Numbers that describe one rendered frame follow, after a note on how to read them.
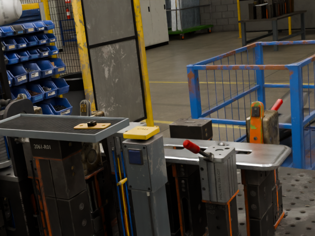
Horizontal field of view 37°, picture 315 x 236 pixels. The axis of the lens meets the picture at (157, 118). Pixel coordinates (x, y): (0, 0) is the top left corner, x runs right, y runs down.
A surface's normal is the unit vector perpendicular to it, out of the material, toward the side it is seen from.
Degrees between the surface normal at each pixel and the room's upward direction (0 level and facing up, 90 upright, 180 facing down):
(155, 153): 90
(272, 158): 0
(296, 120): 90
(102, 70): 90
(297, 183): 0
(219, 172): 90
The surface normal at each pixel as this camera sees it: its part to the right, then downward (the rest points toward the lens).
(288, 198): -0.11, -0.96
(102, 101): 0.83, 0.06
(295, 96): -0.58, 0.26
